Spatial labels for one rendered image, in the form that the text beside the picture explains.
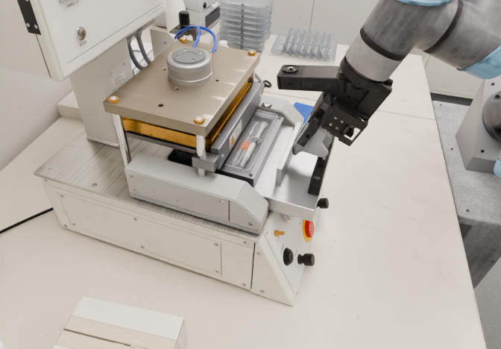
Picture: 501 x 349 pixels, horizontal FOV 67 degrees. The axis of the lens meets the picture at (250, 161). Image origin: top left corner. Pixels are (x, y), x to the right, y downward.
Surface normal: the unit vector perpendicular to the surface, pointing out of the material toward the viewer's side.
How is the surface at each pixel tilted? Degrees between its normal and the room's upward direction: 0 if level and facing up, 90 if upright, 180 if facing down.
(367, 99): 90
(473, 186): 0
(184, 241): 90
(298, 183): 0
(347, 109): 20
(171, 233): 90
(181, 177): 0
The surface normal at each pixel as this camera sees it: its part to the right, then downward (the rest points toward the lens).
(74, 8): 0.95, 0.24
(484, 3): -0.34, -0.16
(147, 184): -0.33, 0.62
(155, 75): 0.04, -0.75
